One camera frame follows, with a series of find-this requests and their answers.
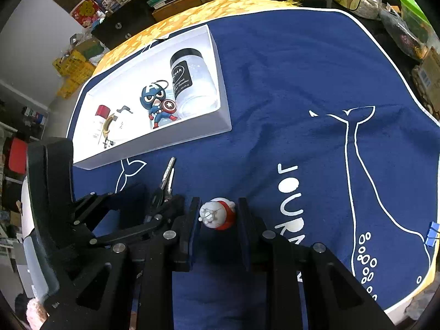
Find white shallow cardboard box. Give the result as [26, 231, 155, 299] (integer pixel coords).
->
[67, 25, 232, 170]

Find yellow plastic crates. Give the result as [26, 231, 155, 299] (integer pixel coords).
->
[52, 49, 95, 99]

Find small white red figurine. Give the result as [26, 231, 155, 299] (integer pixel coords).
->
[198, 197, 236, 230]

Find grey bottle black cap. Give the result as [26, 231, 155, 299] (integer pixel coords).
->
[170, 48, 219, 119]

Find person's left hand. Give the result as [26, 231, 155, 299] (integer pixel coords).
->
[14, 293, 48, 330]

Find blue binder clip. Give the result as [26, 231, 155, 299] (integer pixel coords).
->
[424, 221, 440, 247]

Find navy whale print table mat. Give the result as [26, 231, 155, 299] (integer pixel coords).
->
[73, 9, 439, 314]

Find yellow floral tablecloth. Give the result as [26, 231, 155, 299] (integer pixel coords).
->
[93, 0, 303, 75]

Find Captain America figure keychain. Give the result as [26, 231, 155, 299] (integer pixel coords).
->
[139, 80, 177, 129]

